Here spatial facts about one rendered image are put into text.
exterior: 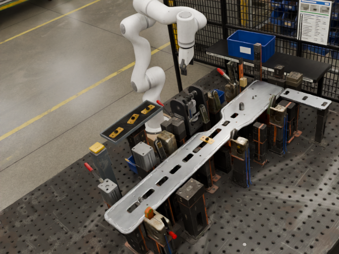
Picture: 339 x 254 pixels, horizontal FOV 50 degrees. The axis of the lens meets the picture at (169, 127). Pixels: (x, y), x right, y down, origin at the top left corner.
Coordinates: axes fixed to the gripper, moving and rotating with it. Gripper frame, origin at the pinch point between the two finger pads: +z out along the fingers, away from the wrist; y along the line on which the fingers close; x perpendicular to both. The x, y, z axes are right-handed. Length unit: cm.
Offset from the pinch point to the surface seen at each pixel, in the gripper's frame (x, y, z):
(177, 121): -2.8, 10.4, 32.0
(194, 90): 0.8, -7.3, 22.5
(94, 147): -33, 50, 24
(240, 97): 23, -30, 40
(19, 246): -64, 99, 70
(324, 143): 80, -28, 62
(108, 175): -27, 53, 42
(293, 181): 68, 8, 60
